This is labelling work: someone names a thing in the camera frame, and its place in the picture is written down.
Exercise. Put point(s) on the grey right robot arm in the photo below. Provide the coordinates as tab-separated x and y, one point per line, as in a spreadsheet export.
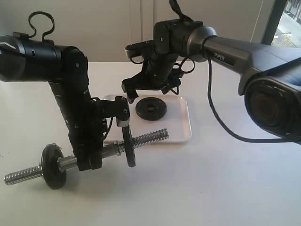
270	77

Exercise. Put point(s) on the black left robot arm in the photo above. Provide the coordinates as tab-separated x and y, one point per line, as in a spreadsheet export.
65	68

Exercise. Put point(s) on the chrome threaded dumbbell bar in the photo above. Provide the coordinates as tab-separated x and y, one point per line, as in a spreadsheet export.
65	163

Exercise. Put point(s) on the black weight plate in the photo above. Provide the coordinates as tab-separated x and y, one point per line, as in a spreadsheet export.
54	178
129	146
151	108

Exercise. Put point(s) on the white rectangular tray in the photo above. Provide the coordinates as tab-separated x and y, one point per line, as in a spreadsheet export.
176	120

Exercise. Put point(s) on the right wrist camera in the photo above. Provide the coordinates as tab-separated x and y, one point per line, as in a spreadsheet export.
139	49

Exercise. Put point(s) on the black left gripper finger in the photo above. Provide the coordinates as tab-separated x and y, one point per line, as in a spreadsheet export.
95	160
83	162

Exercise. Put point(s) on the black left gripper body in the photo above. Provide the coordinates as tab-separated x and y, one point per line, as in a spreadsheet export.
82	116

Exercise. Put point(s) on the dark window frame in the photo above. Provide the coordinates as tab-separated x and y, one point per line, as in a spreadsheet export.
273	21

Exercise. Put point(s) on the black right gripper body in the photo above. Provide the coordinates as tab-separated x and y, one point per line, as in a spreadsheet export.
158	71

